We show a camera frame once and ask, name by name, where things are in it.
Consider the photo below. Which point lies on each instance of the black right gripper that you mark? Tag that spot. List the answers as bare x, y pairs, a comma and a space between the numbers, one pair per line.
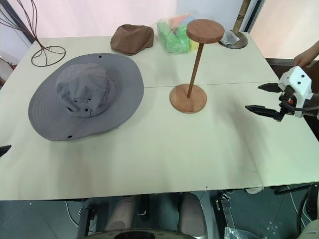
287, 95

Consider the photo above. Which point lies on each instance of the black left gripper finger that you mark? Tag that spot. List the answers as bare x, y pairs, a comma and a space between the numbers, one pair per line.
3, 150

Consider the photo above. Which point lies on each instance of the person's bare forearm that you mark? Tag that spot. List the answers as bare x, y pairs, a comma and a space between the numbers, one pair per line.
314, 48

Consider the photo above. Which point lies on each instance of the metal-base stand with wooden pole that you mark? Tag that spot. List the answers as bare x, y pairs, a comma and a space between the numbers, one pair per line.
238, 39

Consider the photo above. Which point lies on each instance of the grey wide-brim hat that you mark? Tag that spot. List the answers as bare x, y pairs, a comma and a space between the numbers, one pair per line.
74, 117

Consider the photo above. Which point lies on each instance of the wooden hat stand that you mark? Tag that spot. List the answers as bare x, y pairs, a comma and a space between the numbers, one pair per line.
188, 100

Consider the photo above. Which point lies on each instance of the brown cap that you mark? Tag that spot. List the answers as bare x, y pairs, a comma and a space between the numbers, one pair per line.
130, 39

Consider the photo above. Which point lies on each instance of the person's bare hand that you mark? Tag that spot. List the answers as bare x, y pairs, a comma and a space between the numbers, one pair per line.
302, 59

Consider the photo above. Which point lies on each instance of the black side desk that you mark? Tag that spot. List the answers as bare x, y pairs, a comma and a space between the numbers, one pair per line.
280, 71

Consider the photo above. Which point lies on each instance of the black metal table leg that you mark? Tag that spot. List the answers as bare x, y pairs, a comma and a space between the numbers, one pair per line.
228, 211
86, 221

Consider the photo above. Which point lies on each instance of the bag of coloured sponges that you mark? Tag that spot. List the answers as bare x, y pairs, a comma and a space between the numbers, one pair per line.
174, 42

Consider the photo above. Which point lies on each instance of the beige rounded object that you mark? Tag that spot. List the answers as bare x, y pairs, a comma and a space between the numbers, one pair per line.
309, 230

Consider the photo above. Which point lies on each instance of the crumpled clear plastic bag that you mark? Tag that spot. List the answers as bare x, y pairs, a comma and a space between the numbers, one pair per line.
235, 232

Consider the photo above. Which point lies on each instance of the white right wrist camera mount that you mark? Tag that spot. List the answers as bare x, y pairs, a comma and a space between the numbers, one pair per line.
300, 79

